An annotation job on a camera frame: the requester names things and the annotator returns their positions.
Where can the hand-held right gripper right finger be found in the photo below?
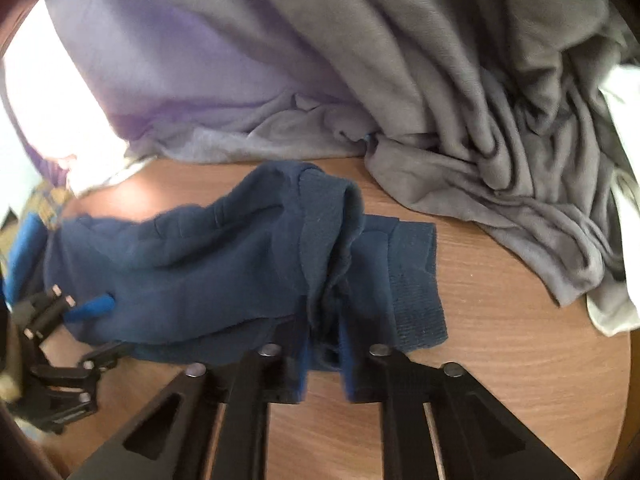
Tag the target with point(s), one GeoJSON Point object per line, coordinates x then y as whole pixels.
{"type": "Point", "coordinates": [351, 382]}

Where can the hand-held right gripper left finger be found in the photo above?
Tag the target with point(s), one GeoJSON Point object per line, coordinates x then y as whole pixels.
{"type": "Point", "coordinates": [303, 380]}

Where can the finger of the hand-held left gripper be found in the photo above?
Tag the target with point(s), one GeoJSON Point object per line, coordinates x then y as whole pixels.
{"type": "Point", "coordinates": [92, 308]}
{"type": "Point", "coordinates": [65, 385]}

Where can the dark blue pants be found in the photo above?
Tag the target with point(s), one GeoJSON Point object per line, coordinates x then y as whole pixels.
{"type": "Point", "coordinates": [210, 265]}

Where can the bright blue cloth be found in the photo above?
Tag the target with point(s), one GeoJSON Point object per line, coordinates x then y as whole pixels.
{"type": "Point", "coordinates": [27, 250]}

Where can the yellow patterned cloth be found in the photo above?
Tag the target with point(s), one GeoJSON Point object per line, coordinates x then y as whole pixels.
{"type": "Point", "coordinates": [52, 205]}

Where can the purple cloth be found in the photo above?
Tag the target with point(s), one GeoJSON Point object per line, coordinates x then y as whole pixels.
{"type": "Point", "coordinates": [165, 55]}

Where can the grey crumpled garment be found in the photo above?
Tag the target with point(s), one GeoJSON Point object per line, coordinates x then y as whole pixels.
{"type": "Point", "coordinates": [450, 85]}

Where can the white cloth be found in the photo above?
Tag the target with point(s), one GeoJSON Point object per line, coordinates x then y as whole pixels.
{"type": "Point", "coordinates": [622, 200]}

